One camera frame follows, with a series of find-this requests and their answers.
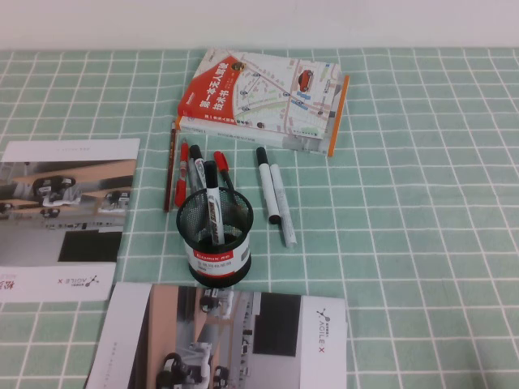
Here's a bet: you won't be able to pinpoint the white marker black cap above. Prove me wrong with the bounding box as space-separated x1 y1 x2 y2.
255 146 282 225

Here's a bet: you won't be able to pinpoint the white grey marker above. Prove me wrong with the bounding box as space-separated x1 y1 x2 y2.
268 163 298 249

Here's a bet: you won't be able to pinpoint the red cap thin pen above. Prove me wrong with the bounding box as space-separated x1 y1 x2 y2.
212 151 244 218

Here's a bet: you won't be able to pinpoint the black mesh pen holder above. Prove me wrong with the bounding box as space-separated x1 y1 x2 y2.
176 186 254 289

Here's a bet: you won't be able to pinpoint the black cap marker printed label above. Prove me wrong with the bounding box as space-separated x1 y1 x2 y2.
202 160 226 246

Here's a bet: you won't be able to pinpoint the orange spine book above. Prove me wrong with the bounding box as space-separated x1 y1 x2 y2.
174 74 351 158

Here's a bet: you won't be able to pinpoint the grey marker black cap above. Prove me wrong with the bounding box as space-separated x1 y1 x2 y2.
188 144 208 195

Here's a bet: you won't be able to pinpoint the brown wooden pencil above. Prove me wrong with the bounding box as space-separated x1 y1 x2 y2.
163 121 178 213

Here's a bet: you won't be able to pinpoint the map cover book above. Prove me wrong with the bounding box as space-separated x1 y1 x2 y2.
176 48 341 142

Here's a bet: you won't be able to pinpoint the green checked tablecloth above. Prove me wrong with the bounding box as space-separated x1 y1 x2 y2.
0 48 519 389

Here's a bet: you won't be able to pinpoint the AgileX brochure red characters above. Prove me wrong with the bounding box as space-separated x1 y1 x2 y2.
0 138 141 304

